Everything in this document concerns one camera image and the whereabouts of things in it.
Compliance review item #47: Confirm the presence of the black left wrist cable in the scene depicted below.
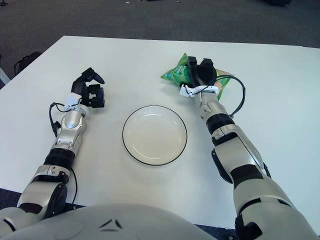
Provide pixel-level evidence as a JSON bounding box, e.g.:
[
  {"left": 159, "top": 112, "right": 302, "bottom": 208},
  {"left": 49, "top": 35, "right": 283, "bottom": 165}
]
[{"left": 48, "top": 99, "right": 83, "bottom": 138}]

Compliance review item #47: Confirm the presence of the white desk leg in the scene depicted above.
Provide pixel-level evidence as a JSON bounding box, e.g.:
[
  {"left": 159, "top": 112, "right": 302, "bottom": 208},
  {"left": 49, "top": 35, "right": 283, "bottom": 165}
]
[{"left": 0, "top": 67, "right": 11, "bottom": 86}]

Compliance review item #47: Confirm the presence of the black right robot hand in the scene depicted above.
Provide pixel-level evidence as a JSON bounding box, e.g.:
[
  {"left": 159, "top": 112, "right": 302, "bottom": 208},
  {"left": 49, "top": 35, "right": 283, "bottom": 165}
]
[{"left": 187, "top": 56, "right": 218, "bottom": 88}]

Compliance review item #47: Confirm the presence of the green snack chip bag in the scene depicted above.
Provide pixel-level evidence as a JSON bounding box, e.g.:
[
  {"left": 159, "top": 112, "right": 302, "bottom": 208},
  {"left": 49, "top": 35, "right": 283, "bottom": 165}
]
[{"left": 159, "top": 52, "right": 235, "bottom": 102}]

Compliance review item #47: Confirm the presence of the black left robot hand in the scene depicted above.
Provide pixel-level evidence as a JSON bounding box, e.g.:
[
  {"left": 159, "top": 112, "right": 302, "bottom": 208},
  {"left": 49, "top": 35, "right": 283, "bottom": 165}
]
[{"left": 70, "top": 67, "right": 106, "bottom": 109}]

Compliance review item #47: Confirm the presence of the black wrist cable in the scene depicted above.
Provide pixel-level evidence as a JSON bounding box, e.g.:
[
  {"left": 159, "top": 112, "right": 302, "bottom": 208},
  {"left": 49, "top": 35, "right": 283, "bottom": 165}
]
[
  {"left": 214, "top": 74, "right": 246, "bottom": 118},
  {"left": 48, "top": 99, "right": 83, "bottom": 138}
]

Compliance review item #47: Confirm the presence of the black backpack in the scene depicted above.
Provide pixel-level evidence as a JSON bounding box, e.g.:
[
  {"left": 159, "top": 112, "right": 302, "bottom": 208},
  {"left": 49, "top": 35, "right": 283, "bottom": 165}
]
[{"left": 13, "top": 51, "right": 43, "bottom": 76}]

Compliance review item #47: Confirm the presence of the grey robot torso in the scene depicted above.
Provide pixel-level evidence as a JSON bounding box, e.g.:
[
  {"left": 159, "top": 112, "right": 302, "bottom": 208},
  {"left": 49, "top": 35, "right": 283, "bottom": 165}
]
[{"left": 0, "top": 203, "right": 218, "bottom": 240}]

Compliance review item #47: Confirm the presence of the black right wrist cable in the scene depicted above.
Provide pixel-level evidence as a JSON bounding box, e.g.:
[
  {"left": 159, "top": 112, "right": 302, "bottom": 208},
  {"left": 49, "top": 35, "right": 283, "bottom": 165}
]
[{"left": 214, "top": 74, "right": 246, "bottom": 118}]

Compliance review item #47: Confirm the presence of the white plate black rim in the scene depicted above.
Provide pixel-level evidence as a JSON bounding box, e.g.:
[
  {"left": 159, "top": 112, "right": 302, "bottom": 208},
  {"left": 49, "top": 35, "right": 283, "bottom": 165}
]
[{"left": 122, "top": 105, "right": 188, "bottom": 166}]

